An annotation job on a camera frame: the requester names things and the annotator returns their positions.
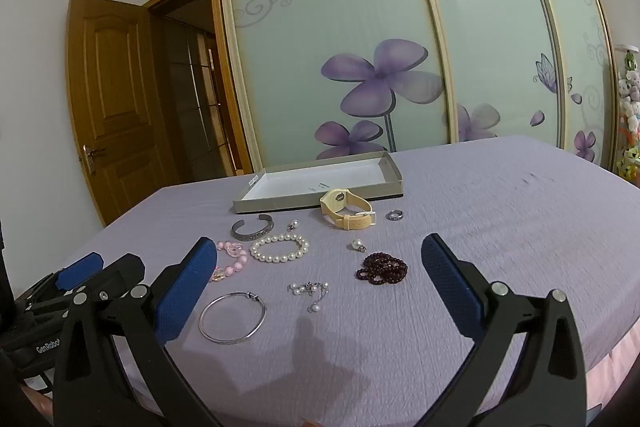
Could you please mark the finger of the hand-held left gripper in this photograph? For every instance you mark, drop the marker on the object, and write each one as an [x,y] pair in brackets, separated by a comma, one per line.
[80,268]
[122,274]

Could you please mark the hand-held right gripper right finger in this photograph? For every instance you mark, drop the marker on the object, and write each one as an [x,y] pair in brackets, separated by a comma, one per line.
[452,282]

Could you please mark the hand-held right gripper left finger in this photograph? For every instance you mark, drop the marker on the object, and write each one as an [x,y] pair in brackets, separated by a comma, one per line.
[186,284]

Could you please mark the thin silver bangle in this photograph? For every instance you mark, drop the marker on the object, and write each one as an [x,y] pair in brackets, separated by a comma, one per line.
[248,295]

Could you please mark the silver crystal earrings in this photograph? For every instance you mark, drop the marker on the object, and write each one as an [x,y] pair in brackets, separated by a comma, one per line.
[300,289]

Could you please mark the grey cardboard box tray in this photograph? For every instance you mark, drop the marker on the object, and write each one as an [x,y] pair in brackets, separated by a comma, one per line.
[300,187]

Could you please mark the wooden door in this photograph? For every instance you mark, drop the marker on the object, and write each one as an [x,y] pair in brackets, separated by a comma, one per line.
[115,107]

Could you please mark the pink bed skirt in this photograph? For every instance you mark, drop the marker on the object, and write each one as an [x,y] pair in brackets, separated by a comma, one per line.
[612,382]

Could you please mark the hanging plush toys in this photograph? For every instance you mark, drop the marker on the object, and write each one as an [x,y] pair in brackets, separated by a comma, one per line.
[630,107]

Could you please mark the small-flower glass wardrobe door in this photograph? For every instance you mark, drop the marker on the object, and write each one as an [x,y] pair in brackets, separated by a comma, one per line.
[485,32]

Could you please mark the butterfly glass wardrobe door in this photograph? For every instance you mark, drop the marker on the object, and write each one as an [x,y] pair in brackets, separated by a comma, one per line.
[580,57]

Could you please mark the large-flower glass wardrobe door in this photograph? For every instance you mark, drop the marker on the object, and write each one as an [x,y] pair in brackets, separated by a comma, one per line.
[325,32]

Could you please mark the wooden door frame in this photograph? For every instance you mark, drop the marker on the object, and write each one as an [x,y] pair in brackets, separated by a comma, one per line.
[230,107]

